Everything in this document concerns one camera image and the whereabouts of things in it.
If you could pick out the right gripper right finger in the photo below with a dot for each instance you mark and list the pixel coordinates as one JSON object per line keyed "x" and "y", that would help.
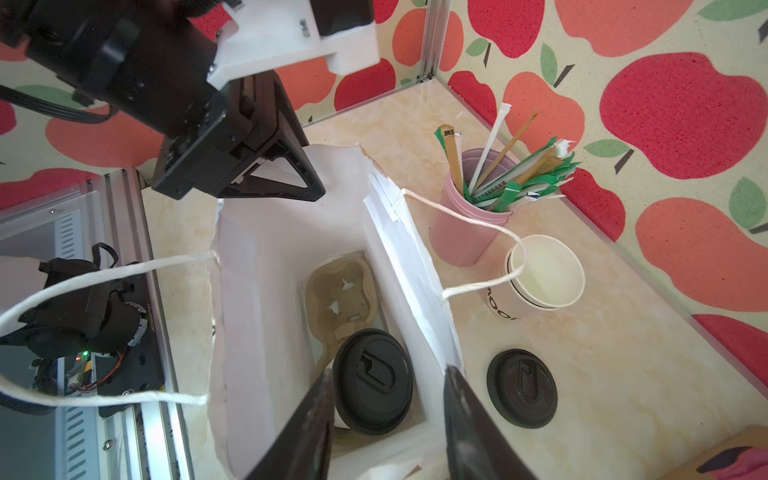
{"x": 476, "y": 448}

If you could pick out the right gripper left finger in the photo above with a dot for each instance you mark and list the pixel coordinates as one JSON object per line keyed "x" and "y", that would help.
{"x": 302, "y": 449}

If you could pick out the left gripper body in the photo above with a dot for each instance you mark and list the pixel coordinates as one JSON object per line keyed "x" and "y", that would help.
{"x": 146, "y": 59}

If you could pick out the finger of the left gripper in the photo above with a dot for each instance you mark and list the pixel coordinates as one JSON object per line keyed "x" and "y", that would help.
{"x": 282, "y": 162}

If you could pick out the white paper coffee cup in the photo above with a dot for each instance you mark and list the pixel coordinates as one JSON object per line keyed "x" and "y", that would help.
{"x": 373, "y": 384}

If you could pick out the black cup lid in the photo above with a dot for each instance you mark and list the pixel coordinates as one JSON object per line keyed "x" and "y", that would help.
{"x": 373, "y": 381}

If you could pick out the single cardboard cup carrier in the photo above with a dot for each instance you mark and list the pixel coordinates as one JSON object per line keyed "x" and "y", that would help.
{"x": 340, "y": 300}

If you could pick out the white patterned gift bag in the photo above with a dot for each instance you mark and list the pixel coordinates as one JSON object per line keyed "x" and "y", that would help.
{"x": 388, "y": 378}

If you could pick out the stack of black lids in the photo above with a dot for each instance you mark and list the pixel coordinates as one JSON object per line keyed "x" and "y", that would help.
{"x": 522, "y": 388}

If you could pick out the stack of white paper cups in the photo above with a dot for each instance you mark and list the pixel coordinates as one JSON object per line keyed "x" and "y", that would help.
{"x": 553, "y": 279}

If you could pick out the pink straw holder cup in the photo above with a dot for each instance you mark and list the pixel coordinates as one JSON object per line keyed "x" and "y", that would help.
{"x": 455, "y": 241}

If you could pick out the pink napkin stack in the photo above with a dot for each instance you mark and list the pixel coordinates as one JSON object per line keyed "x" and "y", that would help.
{"x": 737, "y": 463}

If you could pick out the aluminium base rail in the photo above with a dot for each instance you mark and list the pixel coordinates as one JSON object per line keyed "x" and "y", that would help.
{"x": 131, "y": 441}

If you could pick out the left frame post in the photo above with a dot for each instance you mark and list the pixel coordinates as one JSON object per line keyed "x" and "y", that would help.
{"x": 436, "y": 24}

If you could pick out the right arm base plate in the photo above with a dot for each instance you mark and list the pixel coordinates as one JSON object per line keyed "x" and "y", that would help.
{"x": 97, "y": 340}

